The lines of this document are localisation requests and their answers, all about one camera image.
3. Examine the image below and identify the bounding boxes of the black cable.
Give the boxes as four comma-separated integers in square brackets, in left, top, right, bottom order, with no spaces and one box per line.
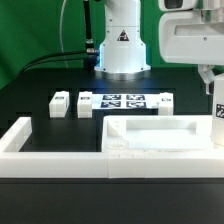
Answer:
[23,55,100,73]
[20,49,100,75]

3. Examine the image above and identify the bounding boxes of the white U-shaped fence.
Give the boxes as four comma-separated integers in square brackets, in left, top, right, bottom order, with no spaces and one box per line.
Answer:
[0,117,224,178]

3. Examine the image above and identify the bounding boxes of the sheet with four markers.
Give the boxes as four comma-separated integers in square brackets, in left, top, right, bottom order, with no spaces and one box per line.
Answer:
[92,94,159,110]

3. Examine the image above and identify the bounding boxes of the black vertical pole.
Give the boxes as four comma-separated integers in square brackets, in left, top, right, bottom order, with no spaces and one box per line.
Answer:
[83,0,94,70]

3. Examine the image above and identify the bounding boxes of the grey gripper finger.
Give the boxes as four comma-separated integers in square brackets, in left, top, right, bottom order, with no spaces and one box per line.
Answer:
[198,65,215,95]

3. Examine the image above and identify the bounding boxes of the thin white cable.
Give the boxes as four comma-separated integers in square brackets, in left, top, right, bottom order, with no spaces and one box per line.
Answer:
[58,0,69,69]

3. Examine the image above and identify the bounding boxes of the white desk top panel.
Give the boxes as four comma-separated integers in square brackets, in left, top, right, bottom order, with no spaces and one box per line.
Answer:
[101,115,219,151]

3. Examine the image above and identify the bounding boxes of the black cable lower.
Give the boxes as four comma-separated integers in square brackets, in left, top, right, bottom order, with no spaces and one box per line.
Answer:
[23,55,100,73]

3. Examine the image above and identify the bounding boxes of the black cable upper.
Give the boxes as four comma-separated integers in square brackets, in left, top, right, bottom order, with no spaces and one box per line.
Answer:
[20,49,100,75]

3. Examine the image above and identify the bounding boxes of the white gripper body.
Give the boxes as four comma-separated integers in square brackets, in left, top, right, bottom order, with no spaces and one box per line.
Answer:
[158,0,224,65]

